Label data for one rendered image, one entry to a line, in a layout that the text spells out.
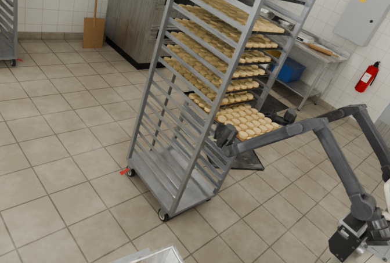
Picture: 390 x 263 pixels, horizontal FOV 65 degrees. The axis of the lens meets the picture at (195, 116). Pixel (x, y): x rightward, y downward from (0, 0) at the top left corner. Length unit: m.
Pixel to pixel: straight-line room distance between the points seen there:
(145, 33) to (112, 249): 2.67
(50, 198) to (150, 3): 2.52
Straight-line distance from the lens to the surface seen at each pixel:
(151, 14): 3.95
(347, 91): 5.47
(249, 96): 1.99
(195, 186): 2.50
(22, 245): 2.20
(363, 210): 1.36
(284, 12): 1.94
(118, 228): 2.29
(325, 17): 5.58
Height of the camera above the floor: 1.84
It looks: 31 degrees down
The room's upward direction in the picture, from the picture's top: 21 degrees clockwise
